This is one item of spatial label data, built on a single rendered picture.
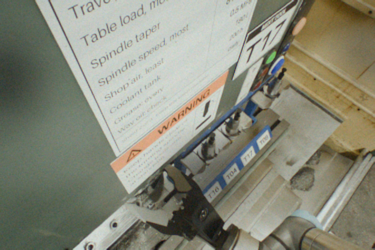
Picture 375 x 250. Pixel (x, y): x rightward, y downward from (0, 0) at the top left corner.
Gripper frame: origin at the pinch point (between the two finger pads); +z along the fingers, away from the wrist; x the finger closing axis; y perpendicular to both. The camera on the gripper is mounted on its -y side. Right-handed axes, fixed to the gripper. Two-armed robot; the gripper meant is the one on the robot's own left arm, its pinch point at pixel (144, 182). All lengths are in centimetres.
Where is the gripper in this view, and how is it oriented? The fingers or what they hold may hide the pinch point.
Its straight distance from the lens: 51.9
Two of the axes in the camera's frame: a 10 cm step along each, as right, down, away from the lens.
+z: -8.3, -5.2, 1.9
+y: -0.9, 4.5, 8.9
